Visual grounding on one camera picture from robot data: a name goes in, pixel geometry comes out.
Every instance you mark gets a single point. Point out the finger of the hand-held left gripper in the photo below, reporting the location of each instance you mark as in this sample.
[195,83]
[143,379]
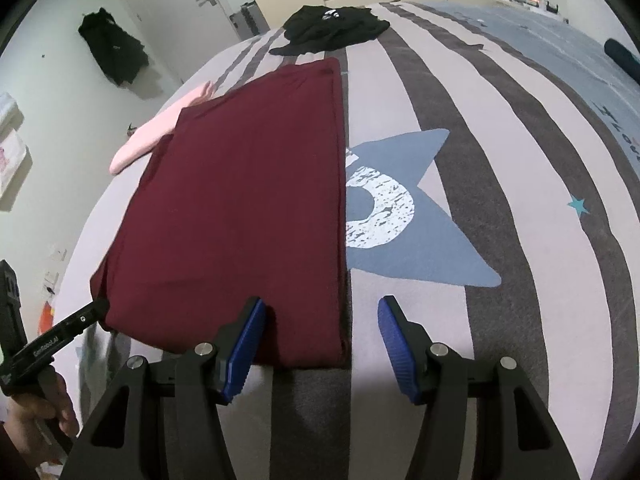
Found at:
[10,310]
[90,316]

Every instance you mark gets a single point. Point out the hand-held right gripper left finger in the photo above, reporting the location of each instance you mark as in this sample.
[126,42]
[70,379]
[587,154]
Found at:
[245,345]

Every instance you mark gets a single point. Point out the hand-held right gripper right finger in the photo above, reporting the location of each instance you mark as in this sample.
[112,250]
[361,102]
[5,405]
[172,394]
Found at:
[400,350]

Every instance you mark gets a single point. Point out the maroon t-shirt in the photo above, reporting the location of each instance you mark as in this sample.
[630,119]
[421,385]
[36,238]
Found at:
[240,185]

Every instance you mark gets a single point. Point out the person's left forearm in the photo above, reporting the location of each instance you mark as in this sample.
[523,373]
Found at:
[15,455]

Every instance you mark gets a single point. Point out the person's left hand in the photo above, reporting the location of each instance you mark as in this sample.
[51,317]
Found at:
[30,415]

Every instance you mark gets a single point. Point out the white shopping bag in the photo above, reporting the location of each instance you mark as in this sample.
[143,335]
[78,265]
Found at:
[12,165]

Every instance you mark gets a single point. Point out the folded pink garment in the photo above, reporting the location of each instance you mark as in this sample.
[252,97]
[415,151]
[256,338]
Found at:
[145,140]

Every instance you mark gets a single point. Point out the white plastic bag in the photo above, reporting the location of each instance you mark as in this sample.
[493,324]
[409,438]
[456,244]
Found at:
[7,110]

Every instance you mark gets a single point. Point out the bed with striped sheet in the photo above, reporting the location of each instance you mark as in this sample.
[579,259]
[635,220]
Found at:
[500,160]

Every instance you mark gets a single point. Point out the hanging black jacket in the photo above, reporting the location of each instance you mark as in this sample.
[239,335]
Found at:
[112,45]

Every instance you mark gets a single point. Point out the white door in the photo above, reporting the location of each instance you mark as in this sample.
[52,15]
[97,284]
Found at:
[165,5]

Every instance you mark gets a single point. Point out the black garment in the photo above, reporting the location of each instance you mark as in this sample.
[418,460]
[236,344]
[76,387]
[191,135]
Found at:
[330,27]

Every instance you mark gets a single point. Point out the navy bolster pillow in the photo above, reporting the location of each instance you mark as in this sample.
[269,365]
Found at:
[625,57]

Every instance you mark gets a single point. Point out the white nightstand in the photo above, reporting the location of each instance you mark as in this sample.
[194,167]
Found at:
[535,5]

